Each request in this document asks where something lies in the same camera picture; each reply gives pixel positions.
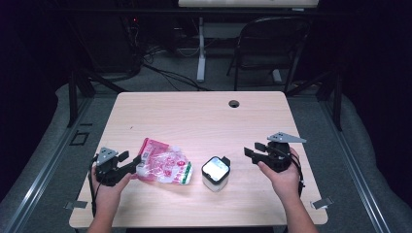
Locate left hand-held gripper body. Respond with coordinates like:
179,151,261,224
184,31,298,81
91,147,130,187

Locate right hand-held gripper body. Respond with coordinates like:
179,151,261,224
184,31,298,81
263,131,307,173

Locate pink plastic bag white granules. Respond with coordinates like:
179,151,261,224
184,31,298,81
135,137,194,186

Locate person's left hand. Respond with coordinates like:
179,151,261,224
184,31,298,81
91,167,134,209

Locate person's right hand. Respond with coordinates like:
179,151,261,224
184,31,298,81
257,148,304,202

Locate black metal stand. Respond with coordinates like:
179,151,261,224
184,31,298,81
285,69,344,132
66,69,125,129

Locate dark computer tower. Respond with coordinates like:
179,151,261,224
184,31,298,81
93,16,143,78

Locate black folding chair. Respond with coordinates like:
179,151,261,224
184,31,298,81
226,16,310,95

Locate white desk with metal legs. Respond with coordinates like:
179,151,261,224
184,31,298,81
177,0,321,84

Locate right hand-held gripper black cable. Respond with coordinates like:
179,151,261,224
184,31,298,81
285,151,306,199

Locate grey table bracket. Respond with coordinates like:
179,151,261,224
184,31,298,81
63,200,88,211
310,196,334,211

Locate aluminium floor rail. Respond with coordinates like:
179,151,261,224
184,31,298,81
319,96,393,233
0,96,95,233

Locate black floor cable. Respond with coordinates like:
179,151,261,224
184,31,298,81
142,62,212,92

